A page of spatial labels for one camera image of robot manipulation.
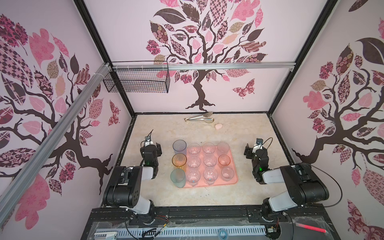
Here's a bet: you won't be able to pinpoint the blue tall cup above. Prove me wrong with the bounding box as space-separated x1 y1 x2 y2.
173 140 187 155

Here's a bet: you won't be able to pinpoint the black wire basket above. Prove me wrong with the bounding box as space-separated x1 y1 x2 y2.
103 60 171 94

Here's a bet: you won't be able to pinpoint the pink oval soap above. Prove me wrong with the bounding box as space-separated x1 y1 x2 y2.
215 124 223 130

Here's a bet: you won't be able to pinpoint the aluminium rail back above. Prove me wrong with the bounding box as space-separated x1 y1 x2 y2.
113 62 296 71

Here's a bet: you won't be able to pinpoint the pink transparent cup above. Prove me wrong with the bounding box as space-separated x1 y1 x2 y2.
218 155 231 169

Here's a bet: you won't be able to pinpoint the metal tongs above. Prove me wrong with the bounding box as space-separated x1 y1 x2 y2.
184 112 215 124

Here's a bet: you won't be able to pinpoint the pink marker pen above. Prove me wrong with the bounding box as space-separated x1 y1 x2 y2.
296 223 327 234

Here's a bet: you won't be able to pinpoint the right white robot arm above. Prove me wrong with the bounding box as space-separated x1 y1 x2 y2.
244 145 329 221

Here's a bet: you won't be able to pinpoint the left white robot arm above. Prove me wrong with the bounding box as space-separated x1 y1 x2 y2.
102 143 162 221

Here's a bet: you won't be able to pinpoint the aluminium rail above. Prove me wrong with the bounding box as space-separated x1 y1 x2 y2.
1 63 111 225
113 62 296 71

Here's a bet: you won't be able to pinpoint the green tall cup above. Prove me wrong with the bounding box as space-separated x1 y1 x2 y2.
170 169 187 188

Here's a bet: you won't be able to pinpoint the aluminium rail left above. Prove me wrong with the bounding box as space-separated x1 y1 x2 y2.
1 63 111 225

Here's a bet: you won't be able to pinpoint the white slotted cable duct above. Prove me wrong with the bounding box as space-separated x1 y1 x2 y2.
91 226 266 240

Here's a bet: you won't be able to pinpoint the yellow amber glass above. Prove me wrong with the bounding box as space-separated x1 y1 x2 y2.
172 153 187 169

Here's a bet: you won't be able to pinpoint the clear faceted glass front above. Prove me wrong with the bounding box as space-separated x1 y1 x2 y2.
187 156 201 169

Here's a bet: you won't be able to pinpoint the pink tray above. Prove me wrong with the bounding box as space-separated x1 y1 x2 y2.
185 146 238 188

